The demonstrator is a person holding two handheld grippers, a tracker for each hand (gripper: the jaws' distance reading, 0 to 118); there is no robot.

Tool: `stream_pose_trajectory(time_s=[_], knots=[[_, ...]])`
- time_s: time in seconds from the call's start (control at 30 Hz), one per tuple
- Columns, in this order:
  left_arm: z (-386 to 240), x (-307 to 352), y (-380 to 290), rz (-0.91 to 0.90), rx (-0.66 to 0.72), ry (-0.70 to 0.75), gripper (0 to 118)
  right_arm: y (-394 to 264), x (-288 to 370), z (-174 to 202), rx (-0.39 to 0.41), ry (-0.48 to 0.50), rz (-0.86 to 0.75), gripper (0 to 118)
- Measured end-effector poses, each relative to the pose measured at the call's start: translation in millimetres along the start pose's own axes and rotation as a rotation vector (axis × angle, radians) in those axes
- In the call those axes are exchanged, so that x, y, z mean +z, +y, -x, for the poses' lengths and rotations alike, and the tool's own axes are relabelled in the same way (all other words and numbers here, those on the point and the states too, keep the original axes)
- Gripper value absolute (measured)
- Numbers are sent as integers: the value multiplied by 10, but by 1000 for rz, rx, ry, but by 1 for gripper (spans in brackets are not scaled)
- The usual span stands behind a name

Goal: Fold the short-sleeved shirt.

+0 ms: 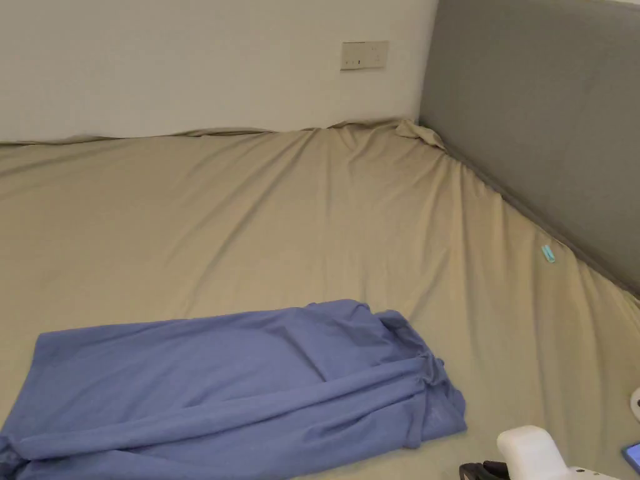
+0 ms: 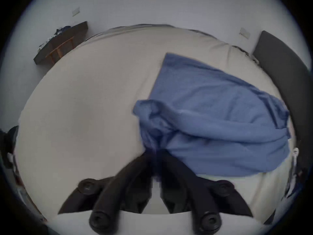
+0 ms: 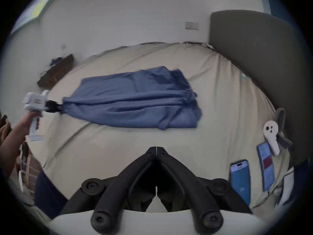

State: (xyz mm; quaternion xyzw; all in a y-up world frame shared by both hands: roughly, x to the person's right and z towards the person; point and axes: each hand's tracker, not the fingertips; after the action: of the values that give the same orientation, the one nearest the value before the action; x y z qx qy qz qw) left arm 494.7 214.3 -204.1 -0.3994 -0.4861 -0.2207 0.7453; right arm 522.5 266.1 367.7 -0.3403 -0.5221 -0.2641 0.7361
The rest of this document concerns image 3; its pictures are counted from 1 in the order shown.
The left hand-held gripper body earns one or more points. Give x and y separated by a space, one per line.
35 103

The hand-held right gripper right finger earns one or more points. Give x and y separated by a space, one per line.
195 192

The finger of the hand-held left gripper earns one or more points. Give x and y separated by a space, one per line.
56 110
56 103

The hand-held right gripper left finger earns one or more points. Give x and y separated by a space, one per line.
115 192

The blue garment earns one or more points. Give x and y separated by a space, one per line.
137 97

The person's left forearm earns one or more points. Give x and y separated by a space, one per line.
8 160

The person's left hand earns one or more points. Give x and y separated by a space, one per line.
22 128

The dark wooden shelf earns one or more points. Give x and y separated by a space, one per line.
55 72

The phone with blue screen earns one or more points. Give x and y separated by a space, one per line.
240 181

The bed with beige sheet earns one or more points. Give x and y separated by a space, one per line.
122 143

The person's legs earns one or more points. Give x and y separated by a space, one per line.
47 194

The phone with red-marked screen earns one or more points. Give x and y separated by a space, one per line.
266 165

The white hand controller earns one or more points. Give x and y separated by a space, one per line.
271 136

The dark grey padded headboard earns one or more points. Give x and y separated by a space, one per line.
259 57

